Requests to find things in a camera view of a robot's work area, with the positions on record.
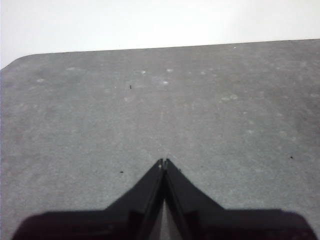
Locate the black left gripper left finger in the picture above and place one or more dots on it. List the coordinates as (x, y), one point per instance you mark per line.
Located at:
(120, 222)

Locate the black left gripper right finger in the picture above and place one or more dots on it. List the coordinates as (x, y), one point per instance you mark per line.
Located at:
(212, 222)

